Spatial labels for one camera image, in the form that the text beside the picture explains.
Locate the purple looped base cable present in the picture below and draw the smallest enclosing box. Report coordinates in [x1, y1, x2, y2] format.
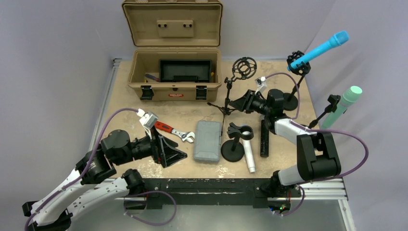
[123, 191, 178, 227]

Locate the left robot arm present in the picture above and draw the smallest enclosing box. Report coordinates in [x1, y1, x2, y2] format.
[22, 128, 188, 231]

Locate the screwdriver in toolbox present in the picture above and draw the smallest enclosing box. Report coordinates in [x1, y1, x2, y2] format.
[145, 73, 160, 82]

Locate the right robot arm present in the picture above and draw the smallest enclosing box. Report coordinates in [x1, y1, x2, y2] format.
[229, 89, 341, 196]

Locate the tan open toolbox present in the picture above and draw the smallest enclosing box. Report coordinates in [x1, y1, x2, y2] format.
[122, 0, 223, 102]

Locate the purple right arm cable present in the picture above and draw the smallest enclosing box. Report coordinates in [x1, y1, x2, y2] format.
[264, 72, 370, 184]

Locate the black tripod shock-mount stand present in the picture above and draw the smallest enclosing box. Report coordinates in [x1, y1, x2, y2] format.
[207, 57, 257, 136]

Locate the grey plastic case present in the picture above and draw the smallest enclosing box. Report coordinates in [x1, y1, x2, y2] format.
[193, 120, 222, 163]

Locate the red handled adjustable wrench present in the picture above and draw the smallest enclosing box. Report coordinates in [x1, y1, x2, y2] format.
[154, 121, 195, 143]

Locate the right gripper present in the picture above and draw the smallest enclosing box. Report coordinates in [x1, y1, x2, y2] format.
[229, 89, 271, 116]

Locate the black microphone silver grille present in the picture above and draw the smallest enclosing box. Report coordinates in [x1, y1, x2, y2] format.
[260, 117, 269, 158]

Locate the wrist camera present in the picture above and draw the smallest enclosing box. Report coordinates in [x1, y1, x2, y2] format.
[136, 108, 158, 139]
[255, 77, 267, 94]

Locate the black stand holding blue microphone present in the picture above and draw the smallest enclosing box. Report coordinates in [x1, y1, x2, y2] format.
[283, 51, 311, 111]

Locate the mint green microphone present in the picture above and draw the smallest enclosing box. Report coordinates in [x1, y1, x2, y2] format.
[320, 86, 363, 129]

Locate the white microphone grey grille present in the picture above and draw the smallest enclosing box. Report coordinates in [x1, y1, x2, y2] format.
[242, 138, 256, 173]

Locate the black stand holding green microphone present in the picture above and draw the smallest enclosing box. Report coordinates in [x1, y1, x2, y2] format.
[308, 94, 341, 128]

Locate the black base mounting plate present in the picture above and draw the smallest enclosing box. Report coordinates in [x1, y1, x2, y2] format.
[136, 178, 302, 209]

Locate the blue microphone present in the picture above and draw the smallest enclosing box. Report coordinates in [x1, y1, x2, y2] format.
[287, 31, 349, 71]

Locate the black tray in toolbox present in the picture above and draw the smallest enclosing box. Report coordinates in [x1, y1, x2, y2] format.
[159, 59, 212, 83]

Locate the black round-base clip stand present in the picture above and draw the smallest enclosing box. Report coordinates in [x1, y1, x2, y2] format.
[221, 123, 254, 163]

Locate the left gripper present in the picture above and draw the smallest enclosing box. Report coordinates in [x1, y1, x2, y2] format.
[115, 125, 187, 167]

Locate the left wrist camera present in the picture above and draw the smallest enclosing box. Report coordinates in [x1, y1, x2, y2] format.
[136, 108, 158, 139]

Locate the aluminium table frame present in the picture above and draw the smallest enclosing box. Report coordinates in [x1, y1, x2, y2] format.
[75, 59, 355, 231]

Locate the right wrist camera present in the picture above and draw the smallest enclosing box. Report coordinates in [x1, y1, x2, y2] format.
[255, 77, 267, 94]

